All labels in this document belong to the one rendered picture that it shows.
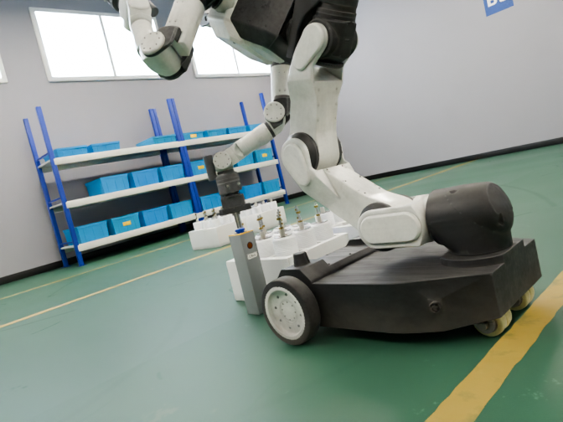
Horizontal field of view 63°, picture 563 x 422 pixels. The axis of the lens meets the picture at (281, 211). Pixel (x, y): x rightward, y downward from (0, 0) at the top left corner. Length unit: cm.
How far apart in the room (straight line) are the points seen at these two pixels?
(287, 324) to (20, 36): 636
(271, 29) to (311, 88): 22
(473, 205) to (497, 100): 689
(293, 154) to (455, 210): 52
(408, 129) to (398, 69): 106
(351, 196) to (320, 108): 28
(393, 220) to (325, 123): 40
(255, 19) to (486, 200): 85
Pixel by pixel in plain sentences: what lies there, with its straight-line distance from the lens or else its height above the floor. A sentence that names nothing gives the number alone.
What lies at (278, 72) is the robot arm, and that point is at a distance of 178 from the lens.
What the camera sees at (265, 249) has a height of 21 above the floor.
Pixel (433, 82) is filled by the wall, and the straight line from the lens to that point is 847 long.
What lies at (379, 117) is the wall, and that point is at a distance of 902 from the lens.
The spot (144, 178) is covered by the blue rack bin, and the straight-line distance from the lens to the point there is 649.
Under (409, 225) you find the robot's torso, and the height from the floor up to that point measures 28.
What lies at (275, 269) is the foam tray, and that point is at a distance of 182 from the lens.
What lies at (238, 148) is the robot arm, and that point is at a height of 63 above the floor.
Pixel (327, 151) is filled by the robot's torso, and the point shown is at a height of 53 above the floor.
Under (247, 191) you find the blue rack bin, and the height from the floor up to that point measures 38.
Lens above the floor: 49
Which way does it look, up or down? 4 degrees down
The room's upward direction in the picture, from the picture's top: 14 degrees counter-clockwise
